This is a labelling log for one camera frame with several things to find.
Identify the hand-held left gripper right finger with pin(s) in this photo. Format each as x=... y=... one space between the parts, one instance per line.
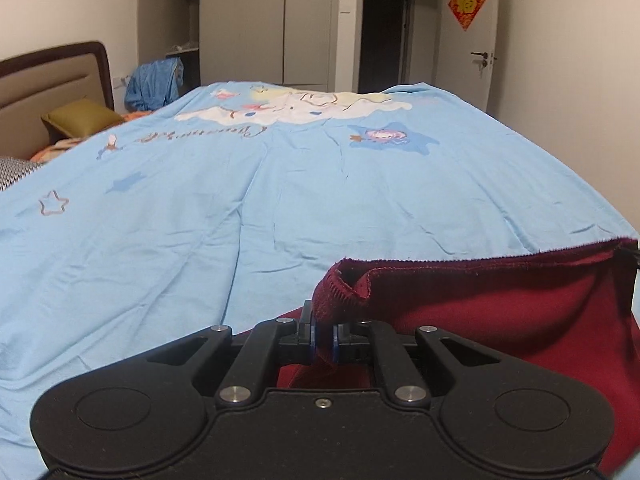
x=342 y=345

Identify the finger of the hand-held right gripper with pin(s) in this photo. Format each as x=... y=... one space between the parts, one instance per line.
x=636 y=256

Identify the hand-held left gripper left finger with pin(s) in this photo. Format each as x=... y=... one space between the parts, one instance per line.
x=306 y=340

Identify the dark red sweater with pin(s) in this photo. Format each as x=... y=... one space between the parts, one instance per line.
x=500 y=310

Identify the light blue printed bedsheet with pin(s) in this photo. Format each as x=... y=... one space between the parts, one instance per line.
x=250 y=210

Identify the white room door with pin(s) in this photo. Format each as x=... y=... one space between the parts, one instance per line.
x=460 y=75

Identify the blue garment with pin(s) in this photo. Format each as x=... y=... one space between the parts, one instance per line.
x=152 y=85

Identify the dark doorway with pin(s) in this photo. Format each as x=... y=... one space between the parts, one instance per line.
x=382 y=35

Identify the olive green pillow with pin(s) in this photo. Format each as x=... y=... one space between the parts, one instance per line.
x=80 y=117

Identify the grey built-in wardrobe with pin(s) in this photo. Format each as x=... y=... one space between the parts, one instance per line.
x=260 y=20

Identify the houndstooth patterned pillow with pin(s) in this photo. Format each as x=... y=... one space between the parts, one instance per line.
x=12 y=175

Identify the open wardrobe door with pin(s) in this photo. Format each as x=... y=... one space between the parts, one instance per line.
x=152 y=20

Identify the brown padded bed headboard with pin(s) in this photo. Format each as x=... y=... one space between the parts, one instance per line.
x=50 y=85

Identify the red diamond wall decoration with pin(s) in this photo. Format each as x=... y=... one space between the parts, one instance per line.
x=467 y=1

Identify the white wall socket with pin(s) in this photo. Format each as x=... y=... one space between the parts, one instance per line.
x=119 y=82

